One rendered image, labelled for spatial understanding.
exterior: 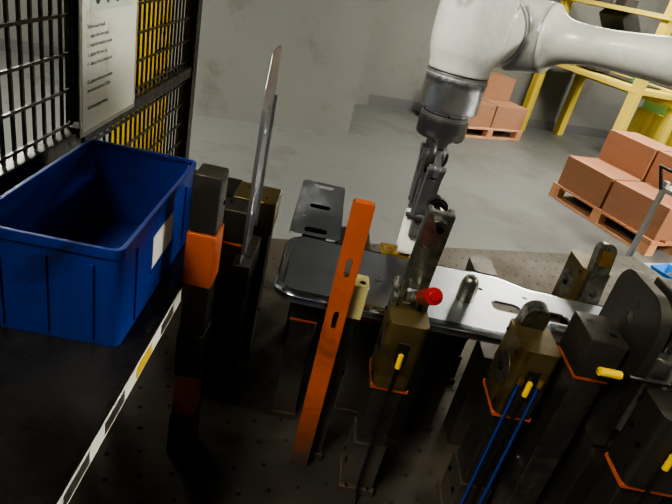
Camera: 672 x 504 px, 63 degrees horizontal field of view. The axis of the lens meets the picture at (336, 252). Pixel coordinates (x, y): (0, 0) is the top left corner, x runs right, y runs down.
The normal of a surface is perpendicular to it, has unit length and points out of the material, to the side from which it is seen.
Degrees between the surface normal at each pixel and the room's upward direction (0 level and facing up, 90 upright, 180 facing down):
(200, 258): 90
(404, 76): 90
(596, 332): 0
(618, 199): 90
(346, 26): 90
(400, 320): 0
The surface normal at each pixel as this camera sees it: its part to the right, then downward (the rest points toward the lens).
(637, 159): -0.92, -0.02
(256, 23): 0.28, 0.50
